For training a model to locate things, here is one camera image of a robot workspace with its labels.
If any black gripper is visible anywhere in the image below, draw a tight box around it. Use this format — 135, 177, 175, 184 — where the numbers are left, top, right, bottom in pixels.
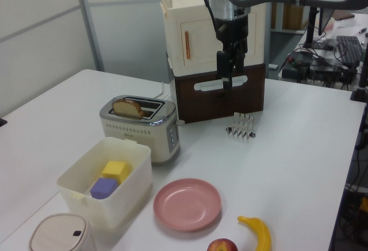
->
214, 14, 250, 90

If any toast bread slice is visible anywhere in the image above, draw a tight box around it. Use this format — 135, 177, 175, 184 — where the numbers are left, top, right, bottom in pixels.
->
111, 97, 145, 119

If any pink plate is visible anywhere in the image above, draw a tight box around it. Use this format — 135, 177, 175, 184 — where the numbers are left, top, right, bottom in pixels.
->
152, 178, 223, 233

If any brown drawer box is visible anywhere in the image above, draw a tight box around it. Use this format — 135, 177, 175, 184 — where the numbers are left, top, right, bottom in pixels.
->
174, 62, 265, 124

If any cream toy oven cabinet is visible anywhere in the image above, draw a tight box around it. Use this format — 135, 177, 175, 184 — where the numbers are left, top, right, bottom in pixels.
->
159, 0, 267, 76

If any black electronics box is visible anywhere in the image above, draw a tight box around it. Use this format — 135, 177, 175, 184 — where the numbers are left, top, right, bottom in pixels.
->
283, 51, 315, 82

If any wooden shelf unit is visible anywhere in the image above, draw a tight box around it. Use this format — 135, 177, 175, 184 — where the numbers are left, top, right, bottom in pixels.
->
270, 2, 310, 35

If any silver metal toast rack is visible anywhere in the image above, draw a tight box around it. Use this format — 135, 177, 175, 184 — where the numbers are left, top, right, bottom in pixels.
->
225, 112, 257, 142

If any black monitor stand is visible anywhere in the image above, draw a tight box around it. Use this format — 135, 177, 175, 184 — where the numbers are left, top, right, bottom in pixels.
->
301, 6, 337, 51

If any black keyboard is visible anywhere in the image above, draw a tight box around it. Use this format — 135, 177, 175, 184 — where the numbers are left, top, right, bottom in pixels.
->
335, 35, 365, 67

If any cream two-slot toaster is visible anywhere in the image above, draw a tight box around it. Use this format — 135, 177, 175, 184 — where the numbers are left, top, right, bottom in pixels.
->
99, 94, 181, 166

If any black clamp pole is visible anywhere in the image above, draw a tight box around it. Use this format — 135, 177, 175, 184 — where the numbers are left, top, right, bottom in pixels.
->
349, 58, 368, 102

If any yellow block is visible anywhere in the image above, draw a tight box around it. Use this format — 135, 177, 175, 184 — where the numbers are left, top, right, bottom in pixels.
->
101, 160, 133, 185

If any yellow toy banana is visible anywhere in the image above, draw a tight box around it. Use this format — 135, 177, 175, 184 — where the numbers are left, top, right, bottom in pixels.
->
237, 215, 272, 251

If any purple block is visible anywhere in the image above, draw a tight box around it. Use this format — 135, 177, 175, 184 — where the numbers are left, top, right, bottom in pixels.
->
89, 177, 119, 200

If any red apple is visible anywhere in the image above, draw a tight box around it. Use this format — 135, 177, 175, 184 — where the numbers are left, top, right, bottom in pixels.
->
207, 238, 239, 251

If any white plastic storage container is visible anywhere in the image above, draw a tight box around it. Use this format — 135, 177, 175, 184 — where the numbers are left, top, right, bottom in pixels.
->
56, 137, 153, 229

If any small cream trash bin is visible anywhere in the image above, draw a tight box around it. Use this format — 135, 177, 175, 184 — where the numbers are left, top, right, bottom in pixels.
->
28, 212, 97, 251

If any white toaster power cable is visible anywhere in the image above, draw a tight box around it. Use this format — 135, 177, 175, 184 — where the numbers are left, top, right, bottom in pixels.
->
155, 81, 174, 102

